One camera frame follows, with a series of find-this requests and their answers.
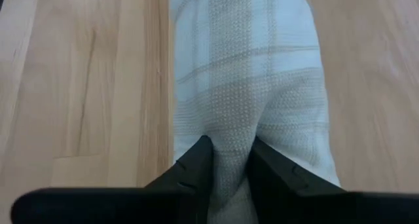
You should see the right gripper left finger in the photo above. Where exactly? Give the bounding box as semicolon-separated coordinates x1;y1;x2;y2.
9;134;216;224

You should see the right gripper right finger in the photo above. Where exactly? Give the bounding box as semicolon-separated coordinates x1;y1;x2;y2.
246;137;419;224

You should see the white checked towel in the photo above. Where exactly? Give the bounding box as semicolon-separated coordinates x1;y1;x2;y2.
168;0;341;224

